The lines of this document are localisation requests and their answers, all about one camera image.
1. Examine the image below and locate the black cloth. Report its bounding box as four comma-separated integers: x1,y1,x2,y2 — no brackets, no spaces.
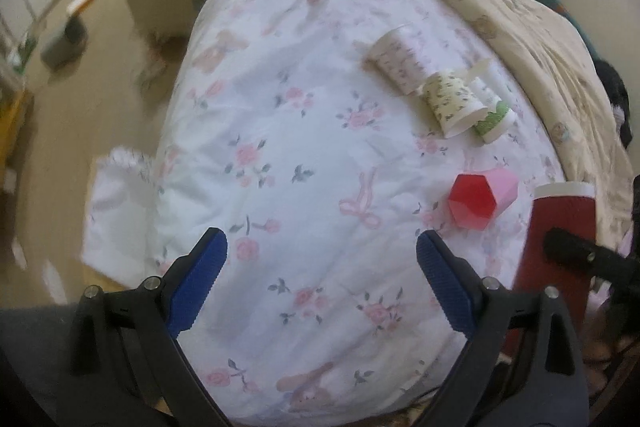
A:
595,60,635,148

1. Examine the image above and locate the red and pink faceted cup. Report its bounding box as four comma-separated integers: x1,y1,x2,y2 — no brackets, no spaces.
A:
447,167,521,230

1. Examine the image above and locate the beige quilted blanket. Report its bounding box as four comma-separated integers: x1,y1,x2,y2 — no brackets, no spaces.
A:
330,0,632,258

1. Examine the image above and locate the grey bin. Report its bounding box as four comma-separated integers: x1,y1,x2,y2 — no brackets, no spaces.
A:
41,18,88,68

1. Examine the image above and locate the white cup green band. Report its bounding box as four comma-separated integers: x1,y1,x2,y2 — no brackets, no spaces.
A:
470,77,517,144

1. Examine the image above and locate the cream green-floral paper cup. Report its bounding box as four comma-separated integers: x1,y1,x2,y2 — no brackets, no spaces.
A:
419,70,487,139

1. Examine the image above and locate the white frilled pillow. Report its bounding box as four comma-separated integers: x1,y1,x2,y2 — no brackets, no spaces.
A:
81,147,171,290

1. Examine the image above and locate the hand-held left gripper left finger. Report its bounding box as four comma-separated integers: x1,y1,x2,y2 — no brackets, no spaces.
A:
55,228,236,427

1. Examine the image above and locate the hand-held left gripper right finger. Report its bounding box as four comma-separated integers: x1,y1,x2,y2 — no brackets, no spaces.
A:
415,229,591,427

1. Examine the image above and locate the beige printed paper cup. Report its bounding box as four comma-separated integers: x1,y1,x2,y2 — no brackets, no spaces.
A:
364,25,430,96

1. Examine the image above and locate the white floral blanket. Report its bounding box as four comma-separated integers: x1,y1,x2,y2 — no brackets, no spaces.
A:
147,0,568,425

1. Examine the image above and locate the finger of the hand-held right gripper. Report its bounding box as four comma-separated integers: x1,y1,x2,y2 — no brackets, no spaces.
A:
542,227,640,304

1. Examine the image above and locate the dark red cup white rim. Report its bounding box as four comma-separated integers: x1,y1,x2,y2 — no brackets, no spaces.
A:
502,181,597,358

